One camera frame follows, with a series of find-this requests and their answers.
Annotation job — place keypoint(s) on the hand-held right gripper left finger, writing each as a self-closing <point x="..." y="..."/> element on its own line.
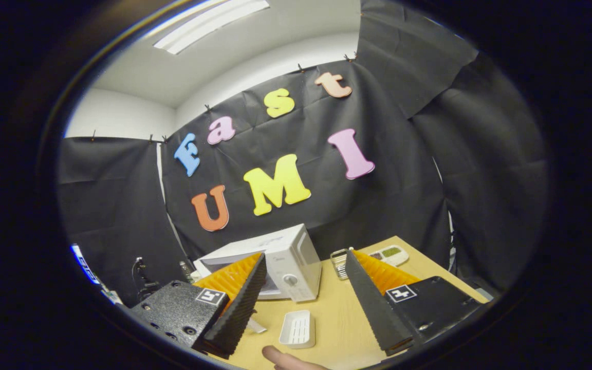
<point x="237" y="308"/>

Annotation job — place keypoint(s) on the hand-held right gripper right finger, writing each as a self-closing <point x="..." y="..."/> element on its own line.
<point x="373" y="303"/>

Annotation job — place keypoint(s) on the white microwave oven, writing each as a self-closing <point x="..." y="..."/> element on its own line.
<point x="291" y="257"/>

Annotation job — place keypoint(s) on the clear plastic bottle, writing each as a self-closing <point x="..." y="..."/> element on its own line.
<point x="186" y="270"/>

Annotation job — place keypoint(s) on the white divided spice dish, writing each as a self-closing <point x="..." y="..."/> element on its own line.
<point x="391" y="253"/>

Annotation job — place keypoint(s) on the clear jar with spoon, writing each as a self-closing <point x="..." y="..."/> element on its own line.
<point x="338" y="259"/>

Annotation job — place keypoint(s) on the small white rectangular dish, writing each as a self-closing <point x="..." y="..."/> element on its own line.
<point x="297" y="329"/>

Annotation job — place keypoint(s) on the long ceiling light panel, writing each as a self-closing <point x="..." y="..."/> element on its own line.
<point x="208" y="23"/>

